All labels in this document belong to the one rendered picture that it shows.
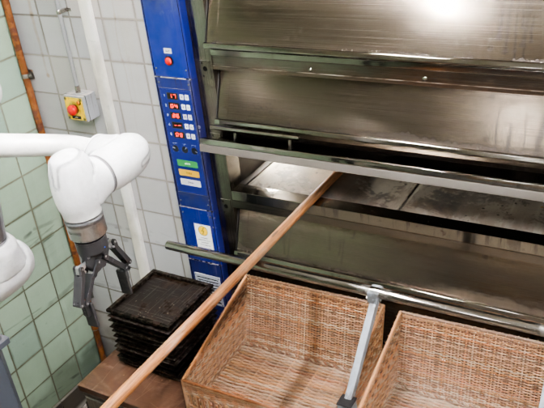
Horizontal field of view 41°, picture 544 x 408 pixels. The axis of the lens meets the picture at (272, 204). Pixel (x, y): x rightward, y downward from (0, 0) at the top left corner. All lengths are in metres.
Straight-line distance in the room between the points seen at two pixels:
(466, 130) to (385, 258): 0.56
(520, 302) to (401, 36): 0.88
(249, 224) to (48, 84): 0.96
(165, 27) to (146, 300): 0.99
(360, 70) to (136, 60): 0.84
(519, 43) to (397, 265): 0.84
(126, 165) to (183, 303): 1.04
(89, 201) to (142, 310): 1.08
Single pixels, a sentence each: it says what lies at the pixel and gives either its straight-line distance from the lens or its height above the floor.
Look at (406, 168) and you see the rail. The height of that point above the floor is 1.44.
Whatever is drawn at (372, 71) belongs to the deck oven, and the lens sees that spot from 2.17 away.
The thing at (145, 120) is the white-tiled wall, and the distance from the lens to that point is 2.71.
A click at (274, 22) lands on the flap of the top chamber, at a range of 2.26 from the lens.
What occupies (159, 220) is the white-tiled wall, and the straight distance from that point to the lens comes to 2.90.
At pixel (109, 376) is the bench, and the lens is 2.84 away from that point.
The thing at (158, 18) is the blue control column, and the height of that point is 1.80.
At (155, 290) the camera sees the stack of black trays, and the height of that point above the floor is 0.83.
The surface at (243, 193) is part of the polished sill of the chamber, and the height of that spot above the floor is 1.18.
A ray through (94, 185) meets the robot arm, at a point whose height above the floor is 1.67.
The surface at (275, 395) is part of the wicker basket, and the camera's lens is 2.60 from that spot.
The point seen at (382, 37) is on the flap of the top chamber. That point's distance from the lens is 2.11.
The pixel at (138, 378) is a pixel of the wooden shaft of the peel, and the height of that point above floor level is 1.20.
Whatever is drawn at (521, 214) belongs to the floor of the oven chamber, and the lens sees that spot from 2.38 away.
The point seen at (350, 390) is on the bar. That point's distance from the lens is 2.03.
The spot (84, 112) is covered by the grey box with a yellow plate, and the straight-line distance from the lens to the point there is 2.79.
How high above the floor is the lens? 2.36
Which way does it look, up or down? 28 degrees down
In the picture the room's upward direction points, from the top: 7 degrees counter-clockwise
